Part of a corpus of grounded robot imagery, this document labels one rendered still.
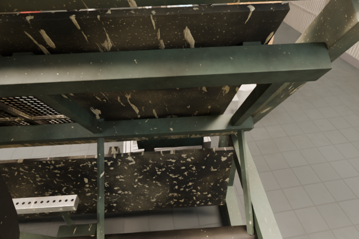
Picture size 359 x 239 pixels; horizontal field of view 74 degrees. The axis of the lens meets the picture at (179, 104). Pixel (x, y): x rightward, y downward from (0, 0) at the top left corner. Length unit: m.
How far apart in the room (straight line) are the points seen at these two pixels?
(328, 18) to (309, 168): 2.10
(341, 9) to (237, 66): 0.27
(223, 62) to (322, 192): 2.11
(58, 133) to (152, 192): 0.80
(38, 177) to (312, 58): 1.63
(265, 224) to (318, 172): 1.48
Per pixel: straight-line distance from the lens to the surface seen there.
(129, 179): 1.69
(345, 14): 0.70
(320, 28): 0.78
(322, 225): 2.41
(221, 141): 2.03
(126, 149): 2.38
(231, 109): 1.78
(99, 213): 1.33
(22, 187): 1.96
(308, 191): 2.54
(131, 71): 0.61
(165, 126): 1.22
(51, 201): 1.22
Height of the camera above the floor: 1.95
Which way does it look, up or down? 38 degrees down
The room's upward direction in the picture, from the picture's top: 2 degrees counter-clockwise
